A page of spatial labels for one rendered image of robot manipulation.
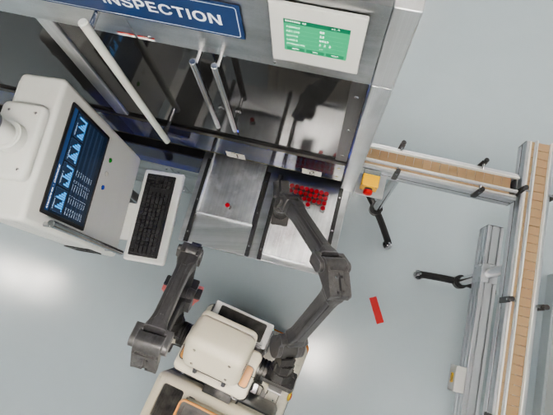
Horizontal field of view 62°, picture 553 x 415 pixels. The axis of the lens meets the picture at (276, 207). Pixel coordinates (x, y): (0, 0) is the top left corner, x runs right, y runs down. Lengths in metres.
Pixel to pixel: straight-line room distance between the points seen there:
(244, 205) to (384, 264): 1.19
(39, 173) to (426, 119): 2.45
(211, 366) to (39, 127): 0.94
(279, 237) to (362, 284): 1.01
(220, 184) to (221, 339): 0.84
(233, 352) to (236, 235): 0.69
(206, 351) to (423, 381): 1.73
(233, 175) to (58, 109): 0.82
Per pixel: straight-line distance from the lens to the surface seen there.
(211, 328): 1.55
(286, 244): 2.03
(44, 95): 1.74
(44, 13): 1.50
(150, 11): 1.25
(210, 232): 2.08
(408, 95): 3.35
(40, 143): 1.66
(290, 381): 1.70
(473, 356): 2.48
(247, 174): 2.12
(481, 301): 2.51
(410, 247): 3.00
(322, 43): 1.11
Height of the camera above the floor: 2.88
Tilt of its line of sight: 75 degrees down
